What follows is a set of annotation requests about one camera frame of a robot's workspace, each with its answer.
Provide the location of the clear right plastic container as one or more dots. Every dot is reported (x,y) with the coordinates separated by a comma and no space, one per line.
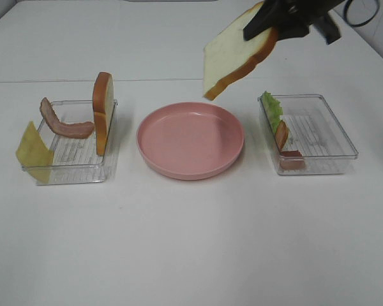
(315,131)

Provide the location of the clear plastic container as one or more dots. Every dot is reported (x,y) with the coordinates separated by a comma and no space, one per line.
(315,131)
(75,161)

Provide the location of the pink round plate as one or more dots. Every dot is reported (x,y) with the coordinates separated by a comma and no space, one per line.
(190,140)

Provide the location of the green lettuce leaf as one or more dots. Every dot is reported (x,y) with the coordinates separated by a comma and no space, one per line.
(272,109)

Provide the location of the white bread slice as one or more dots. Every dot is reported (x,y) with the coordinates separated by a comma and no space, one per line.
(228,57)

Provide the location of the clear left plastic container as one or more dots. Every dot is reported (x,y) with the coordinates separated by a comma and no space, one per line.
(75,161)

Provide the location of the brown bacon strip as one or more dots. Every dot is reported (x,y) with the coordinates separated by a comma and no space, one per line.
(289,159)

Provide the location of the upright bread slice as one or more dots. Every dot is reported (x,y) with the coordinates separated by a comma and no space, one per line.
(103,105)

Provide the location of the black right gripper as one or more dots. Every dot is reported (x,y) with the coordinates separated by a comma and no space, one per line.
(293,19)

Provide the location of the pink bacon strip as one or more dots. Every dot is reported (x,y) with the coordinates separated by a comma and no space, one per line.
(78,130)

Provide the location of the yellow cheese slice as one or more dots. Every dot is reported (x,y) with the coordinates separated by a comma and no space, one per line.
(32,153)

